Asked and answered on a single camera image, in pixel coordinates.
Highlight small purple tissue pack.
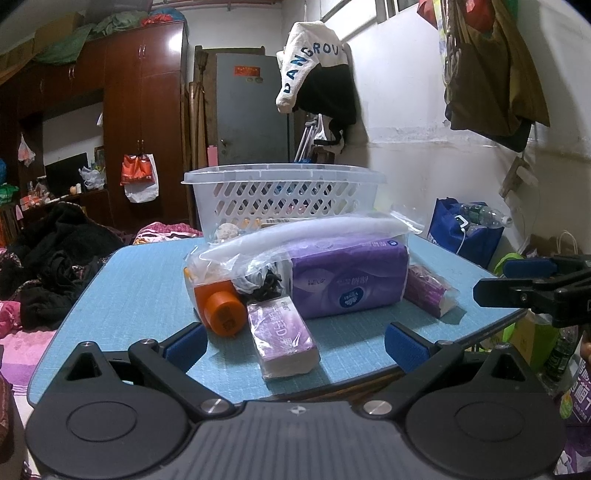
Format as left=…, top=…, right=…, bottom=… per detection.
left=404, top=264, right=458, bottom=319
left=247, top=296, right=321, bottom=381

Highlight large purple tissue pack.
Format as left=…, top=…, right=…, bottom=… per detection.
left=288, top=235, right=410, bottom=320

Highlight clear plastic zip bag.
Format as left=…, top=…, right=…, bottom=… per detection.
left=183, top=210, right=425, bottom=296

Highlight orange cap bottle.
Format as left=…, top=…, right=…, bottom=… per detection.
left=183, top=267, right=247, bottom=337

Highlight blue shopping bag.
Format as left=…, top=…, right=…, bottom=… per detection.
left=427, top=197, right=504, bottom=269

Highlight white plastic basket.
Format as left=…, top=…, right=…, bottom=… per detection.
left=183, top=163, right=386, bottom=240

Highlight olive hanging clothes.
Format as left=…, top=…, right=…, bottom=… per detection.
left=441, top=1, right=550, bottom=153

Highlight red white hanging bag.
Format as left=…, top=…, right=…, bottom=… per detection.
left=120, top=154, right=159, bottom=204

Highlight grey metal door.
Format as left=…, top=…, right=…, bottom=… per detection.
left=215, top=53, right=291, bottom=166

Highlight dark red wooden wardrobe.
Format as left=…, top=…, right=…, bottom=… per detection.
left=1, top=21, right=190, bottom=232

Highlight white black hanging jacket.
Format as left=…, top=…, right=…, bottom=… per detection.
left=276, top=21, right=358, bottom=155

